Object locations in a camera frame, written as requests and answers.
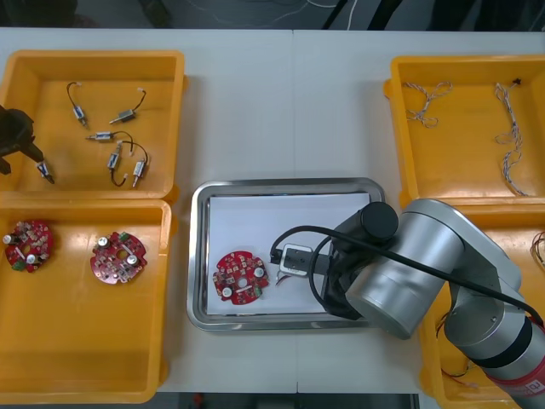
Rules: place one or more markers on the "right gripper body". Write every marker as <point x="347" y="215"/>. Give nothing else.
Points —
<point x="336" y="285"/>

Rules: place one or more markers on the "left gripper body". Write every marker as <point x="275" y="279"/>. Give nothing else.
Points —
<point x="15" y="130"/>

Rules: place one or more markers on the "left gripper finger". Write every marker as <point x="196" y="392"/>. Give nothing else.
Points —
<point x="4" y="167"/>
<point x="36" y="154"/>

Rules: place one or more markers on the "small metal solenoid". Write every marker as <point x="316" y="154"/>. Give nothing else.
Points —
<point x="48" y="174"/>

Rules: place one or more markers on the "round red circuit board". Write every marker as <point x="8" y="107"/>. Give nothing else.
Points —
<point x="106" y="266"/>
<point x="42" y="243"/>
<point x="232" y="272"/>

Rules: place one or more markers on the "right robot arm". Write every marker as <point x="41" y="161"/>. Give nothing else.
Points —
<point x="426" y="238"/>

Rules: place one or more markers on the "group of small metal solenoids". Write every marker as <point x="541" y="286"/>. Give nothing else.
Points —
<point x="124" y="115"/>

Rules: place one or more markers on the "white paper sheet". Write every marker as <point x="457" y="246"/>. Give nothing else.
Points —
<point x="238" y="221"/>

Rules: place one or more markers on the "yellow-orange plastic bin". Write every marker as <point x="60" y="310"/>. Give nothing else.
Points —
<point x="464" y="149"/>
<point x="430" y="362"/>
<point x="106" y="341"/>
<point x="170" y="128"/>

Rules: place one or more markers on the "steel tray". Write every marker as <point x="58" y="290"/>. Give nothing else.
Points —
<point x="196" y="255"/>

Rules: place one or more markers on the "short twisted blue-white harness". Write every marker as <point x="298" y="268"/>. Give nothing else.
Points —
<point x="428" y="99"/>

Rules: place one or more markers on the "long twisted blue-white harness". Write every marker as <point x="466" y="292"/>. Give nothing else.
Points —
<point x="514" y="123"/>

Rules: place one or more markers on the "black stand leg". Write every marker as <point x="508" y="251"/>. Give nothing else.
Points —
<point x="381" y="15"/>
<point x="335" y="15"/>

